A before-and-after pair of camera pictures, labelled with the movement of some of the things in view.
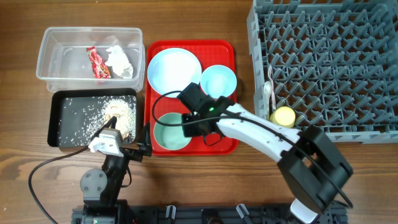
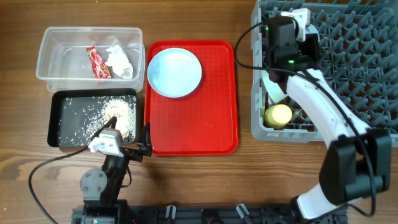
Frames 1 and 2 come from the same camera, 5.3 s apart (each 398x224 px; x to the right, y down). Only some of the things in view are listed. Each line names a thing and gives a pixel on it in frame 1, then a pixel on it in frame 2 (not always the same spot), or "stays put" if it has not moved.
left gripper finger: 145,144 stays put
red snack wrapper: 100,69 stays put
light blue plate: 173,69 stays put
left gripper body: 132,154 stays put
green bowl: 170,137 -> 273,88
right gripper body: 194,129 -> 309,47
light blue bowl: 218,80 -> 310,28
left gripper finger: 112,122 stays put
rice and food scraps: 81,117 stays put
